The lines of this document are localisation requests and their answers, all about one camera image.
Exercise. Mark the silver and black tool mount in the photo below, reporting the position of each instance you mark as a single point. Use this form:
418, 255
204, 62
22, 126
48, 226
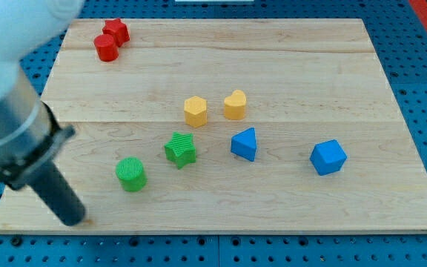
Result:
30, 137

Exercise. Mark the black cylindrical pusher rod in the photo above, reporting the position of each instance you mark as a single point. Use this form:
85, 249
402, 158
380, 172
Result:
54, 190

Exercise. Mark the green cylinder block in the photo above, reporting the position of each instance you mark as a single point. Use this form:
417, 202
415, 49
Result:
131, 174

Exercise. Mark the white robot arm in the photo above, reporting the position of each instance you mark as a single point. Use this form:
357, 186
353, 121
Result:
26, 25

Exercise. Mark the green star block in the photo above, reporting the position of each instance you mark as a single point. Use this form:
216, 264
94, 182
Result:
181, 149

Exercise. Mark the red star block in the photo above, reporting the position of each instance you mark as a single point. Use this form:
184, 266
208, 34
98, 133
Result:
118, 30

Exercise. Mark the red cylinder block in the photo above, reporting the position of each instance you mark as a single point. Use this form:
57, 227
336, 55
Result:
106, 48

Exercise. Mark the yellow hexagon block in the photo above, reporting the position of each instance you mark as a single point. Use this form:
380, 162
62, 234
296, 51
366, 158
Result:
195, 111

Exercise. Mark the wooden board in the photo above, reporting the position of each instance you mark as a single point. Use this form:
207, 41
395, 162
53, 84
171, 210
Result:
306, 81

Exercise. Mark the blue triangle block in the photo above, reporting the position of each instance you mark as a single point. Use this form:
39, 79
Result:
244, 145

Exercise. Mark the yellow heart block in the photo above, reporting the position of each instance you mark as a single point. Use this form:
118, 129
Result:
235, 105

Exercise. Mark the blue cube block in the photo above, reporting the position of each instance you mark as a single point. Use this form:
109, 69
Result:
328, 157

